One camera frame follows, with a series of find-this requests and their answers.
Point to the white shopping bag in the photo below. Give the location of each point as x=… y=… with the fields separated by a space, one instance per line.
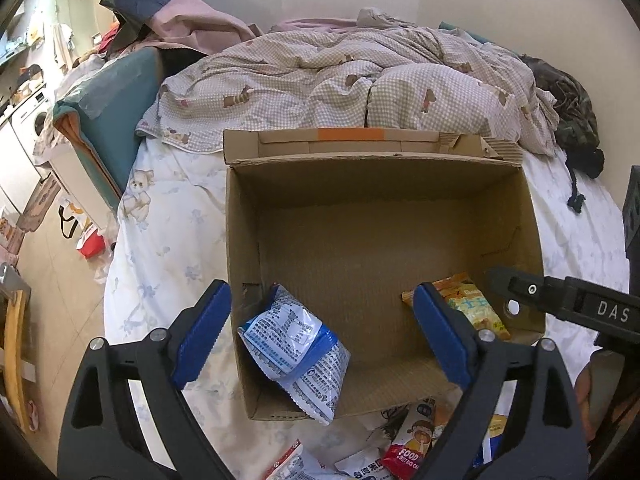
x=75 y=217

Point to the teal pillow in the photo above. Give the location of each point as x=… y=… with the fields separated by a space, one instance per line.
x=475 y=37

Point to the pink blanket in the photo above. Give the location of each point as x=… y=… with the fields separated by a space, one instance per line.
x=310 y=24

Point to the cardboard box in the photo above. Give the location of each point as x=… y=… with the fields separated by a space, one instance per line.
x=375 y=240

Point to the pink cloth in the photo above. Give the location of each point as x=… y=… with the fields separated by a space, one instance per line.
x=200 y=25

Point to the brown floor mat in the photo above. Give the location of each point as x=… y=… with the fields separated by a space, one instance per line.
x=40 y=205

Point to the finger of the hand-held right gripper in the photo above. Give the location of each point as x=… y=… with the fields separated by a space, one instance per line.
x=520 y=285

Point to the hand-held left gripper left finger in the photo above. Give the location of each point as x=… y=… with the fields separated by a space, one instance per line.
x=197 y=340

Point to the camouflage garment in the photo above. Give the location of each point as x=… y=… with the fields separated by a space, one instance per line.
x=565 y=95

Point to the beige crumpled cloth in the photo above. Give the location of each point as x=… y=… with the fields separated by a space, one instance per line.
x=377 y=17

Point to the white hanging towel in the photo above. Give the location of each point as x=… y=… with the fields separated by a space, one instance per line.
x=61 y=45

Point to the yellow snack packet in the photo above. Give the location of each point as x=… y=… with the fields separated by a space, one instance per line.
x=475 y=305

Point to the teal padded headboard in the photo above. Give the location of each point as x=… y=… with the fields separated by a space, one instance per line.
x=120 y=95

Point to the checkered duvet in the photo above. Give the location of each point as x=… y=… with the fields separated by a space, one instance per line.
x=325 y=75

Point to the white floral bed sheet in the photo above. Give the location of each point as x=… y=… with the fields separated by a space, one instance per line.
x=165 y=260

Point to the white red-edged snack packet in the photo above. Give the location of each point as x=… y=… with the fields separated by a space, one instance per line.
x=290 y=462

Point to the patterned cloth pile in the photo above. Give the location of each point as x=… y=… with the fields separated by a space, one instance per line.
x=80 y=77

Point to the blue white snack packet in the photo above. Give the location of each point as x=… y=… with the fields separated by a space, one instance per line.
x=290 y=340

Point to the white washing machine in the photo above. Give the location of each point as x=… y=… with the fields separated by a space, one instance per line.
x=32 y=125

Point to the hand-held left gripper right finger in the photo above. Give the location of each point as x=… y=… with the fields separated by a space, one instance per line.
x=442 y=332

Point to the small white snack packet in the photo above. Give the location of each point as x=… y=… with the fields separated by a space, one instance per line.
x=362 y=465

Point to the red cartoon snack packet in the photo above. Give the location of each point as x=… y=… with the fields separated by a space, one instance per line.
x=407 y=445

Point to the wooden frame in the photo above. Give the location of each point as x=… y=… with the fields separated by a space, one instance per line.
x=15 y=340

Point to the white kitchen cabinet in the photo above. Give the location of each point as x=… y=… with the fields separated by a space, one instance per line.
x=15 y=170

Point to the red paper bag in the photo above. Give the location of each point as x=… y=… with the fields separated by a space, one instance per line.
x=92 y=245

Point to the white storage cabinet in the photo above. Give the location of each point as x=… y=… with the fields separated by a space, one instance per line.
x=80 y=185

